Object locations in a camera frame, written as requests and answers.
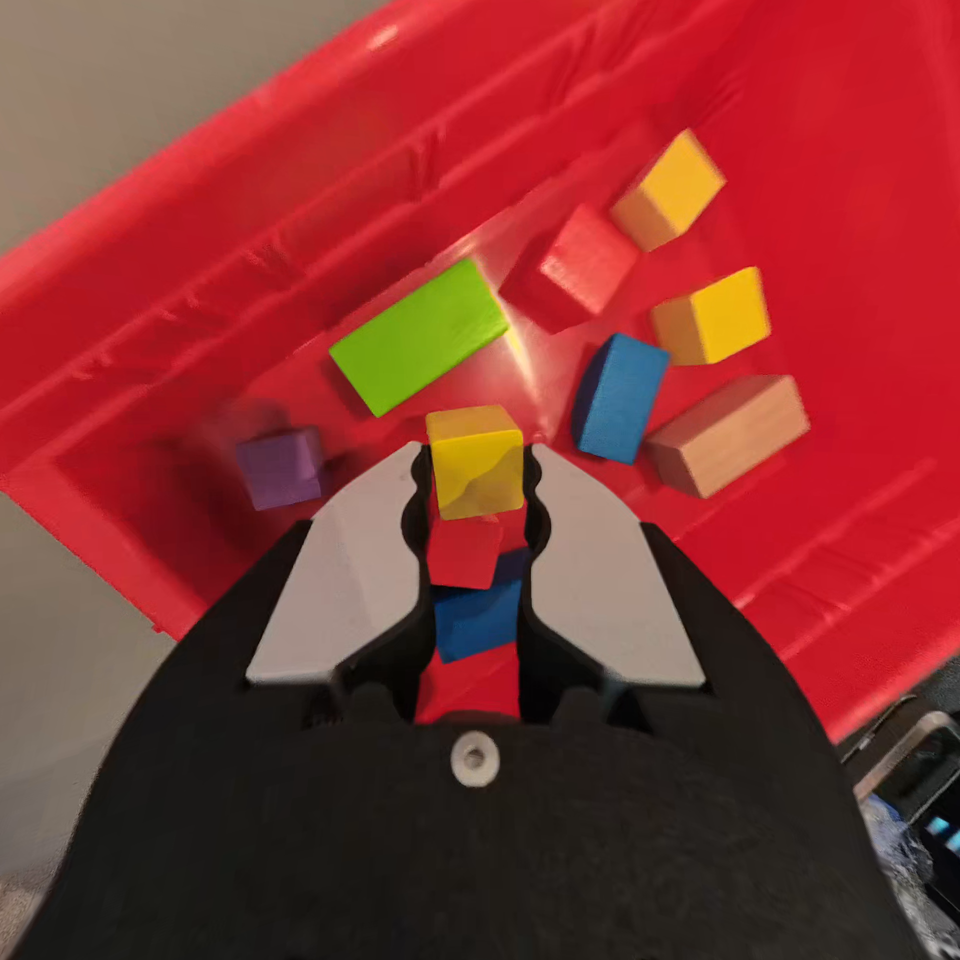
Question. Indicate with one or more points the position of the yellow wooden block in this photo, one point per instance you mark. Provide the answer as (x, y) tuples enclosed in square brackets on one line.
[(476, 458)]

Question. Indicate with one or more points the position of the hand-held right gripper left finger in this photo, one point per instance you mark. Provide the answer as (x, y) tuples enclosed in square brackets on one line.
[(338, 593)]

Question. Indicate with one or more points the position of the red plastic bin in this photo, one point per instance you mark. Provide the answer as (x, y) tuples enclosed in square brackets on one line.
[(225, 300)]

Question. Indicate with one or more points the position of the pile of coloured wooden blocks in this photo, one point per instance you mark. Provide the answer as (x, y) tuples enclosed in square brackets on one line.
[(420, 338)]

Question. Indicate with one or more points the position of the grey desk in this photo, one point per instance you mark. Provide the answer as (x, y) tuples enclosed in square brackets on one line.
[(90, 90)]

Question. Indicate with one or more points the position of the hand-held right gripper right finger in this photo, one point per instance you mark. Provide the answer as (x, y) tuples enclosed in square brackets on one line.
[(608, 593)]

